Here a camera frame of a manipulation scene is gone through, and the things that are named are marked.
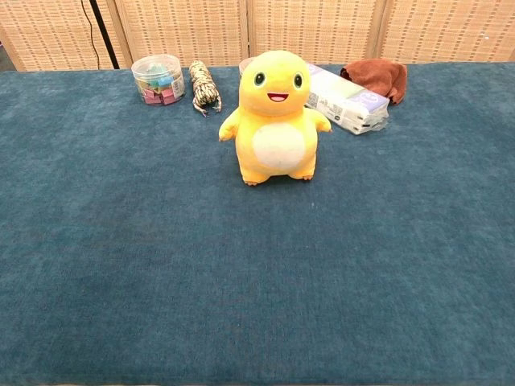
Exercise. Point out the yellow plush dinosaur toy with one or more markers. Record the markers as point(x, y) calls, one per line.
point(273, 120)

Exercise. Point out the woven bamboo folding screen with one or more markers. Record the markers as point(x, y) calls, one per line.
point(322, 28)

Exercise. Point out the white tissue pack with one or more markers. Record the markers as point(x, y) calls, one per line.
point(346, 104)

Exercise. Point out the black stand pole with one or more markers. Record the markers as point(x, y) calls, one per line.
point(104, 34)

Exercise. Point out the round container behind plush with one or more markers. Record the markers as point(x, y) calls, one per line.
point(243, 66)

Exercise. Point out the clear jar of coloured blocks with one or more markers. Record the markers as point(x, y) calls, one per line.
point(158, 80)

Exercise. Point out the brown cloth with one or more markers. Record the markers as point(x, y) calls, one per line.
point(378, 78)

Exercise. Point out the blue table cloth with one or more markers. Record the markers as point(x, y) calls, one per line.
point(201, 261)

